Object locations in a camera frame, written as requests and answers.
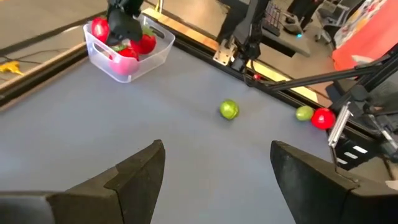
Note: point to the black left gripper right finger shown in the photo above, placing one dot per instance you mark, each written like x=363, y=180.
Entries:
x=317, y=193

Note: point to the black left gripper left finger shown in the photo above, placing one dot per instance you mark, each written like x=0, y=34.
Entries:
x=130, y=186

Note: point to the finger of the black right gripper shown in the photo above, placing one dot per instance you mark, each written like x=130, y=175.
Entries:
x=124, y=26

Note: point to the red apple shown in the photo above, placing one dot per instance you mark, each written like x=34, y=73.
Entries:
x=100, y=29
x=323, y=118

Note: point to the red tomato with green stem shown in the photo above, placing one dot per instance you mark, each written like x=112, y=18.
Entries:
x=146, y=43

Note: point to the red bell pepper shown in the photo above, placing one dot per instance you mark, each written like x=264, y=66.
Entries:
x=126, y=62

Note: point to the pale green lime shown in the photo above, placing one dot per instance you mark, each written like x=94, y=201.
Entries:
x=304, y=113

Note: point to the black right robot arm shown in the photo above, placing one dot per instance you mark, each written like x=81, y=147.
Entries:
x=252, y=28

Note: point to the clear plastic basket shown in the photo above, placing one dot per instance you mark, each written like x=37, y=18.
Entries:
x=146, y=63

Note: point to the red apple at edge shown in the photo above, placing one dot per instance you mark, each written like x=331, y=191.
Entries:
x=323, y=118

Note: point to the yellow floor object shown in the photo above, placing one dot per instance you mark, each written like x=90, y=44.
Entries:
x=11, y=67

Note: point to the dark green apple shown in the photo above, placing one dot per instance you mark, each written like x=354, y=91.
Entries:
x=229, y=109

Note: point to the small red knob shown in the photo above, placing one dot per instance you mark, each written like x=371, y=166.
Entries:
x=257, y=76

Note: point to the black keyboard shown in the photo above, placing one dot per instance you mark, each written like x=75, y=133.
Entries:
x=272, y=20

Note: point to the red floor mat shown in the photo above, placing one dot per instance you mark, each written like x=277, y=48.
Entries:
x=363, y=40

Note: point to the grey office chair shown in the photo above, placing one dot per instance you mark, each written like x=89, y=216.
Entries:
x=329, y=14

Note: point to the table-level camera on mount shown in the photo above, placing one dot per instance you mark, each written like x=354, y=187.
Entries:
x=354, y=152

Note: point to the white metal bracket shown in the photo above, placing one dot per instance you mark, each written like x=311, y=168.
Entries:
x=223, y=53

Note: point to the black frame brace bar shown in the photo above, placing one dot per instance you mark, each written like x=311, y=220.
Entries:
x=326, y=76

